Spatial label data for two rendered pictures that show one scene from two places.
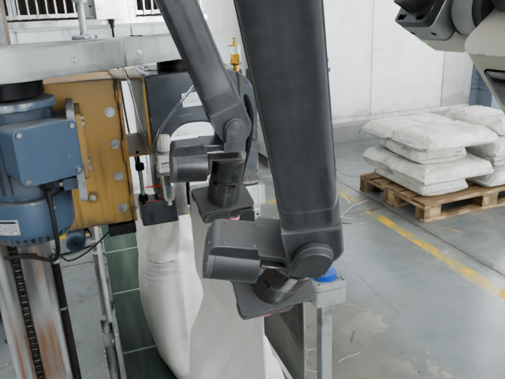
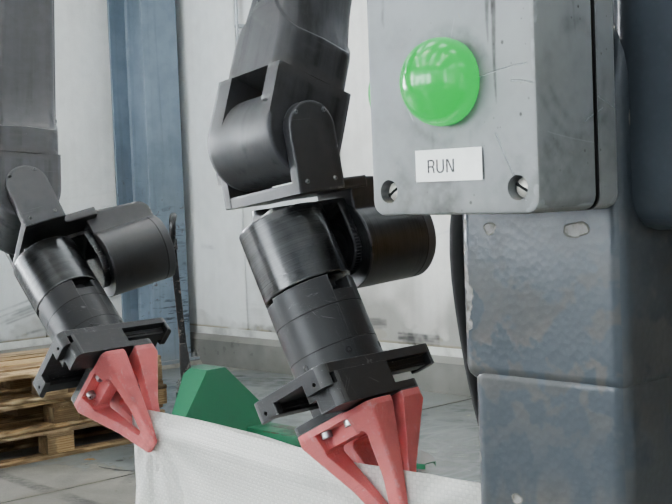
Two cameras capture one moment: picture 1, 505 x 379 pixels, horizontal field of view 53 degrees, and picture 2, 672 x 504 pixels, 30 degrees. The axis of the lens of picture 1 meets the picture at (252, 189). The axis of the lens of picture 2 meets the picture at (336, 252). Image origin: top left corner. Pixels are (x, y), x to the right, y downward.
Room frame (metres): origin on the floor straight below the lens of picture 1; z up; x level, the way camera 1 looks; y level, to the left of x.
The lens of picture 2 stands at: (1.56, -0.27, 1.25)
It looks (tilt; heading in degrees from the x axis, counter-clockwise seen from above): 3 degrees down; 155
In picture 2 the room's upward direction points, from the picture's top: 2 degrees counter-clockwise
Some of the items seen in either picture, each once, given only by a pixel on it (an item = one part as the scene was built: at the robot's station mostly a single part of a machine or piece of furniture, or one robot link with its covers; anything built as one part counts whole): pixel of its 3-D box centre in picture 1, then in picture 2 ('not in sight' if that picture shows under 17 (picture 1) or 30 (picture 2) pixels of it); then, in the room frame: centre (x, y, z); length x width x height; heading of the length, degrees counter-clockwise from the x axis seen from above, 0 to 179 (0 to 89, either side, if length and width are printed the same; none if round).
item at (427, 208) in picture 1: (451, 183); not in sight; (3.86, -1.62, 0.07); 1.20 x 0.82 x 0.14; 111
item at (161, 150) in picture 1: (168, 170); not in sight; (1.03, 0.18, 1.14); 0.05 x 0.04 x 0.16; 109
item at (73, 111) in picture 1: (68, 140); not in sight; (0.95, 0.35, 1.23); 0.28 x 0.07 x 0.16; 19
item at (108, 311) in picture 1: (106, 292); not in sight; (1.58, 0.54, 0.54); 1.05 x 0.02 x 0.41; 19
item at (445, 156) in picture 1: (419, 146); not in sight; (3.75, -1.30, 0.44); 0.66 x 0.42 x 0.14; 13
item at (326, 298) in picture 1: (324, 286); not in sight; (1.09, -0.16, 0.81); 0.08 x 0.08 x 0.06; 19
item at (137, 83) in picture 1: (130, 110); not in sight; (1.15, 0.27, 1.26); 0.22 x 0.05 x 0.16; 19
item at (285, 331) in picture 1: (248, 264); not in sight; (1.75, 0.03, 0.54); 1.05 x 0.02 x 0.41; 19
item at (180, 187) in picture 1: (179, 188); not in sight; (1.11, 0.17, 1.08); 0.03 x 0.01 x 0.13; 109
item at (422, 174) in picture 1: (441, 166); not in sight; (3.56, -1.41, 0.32); 0.66 x 0.43 x 0.15; 110
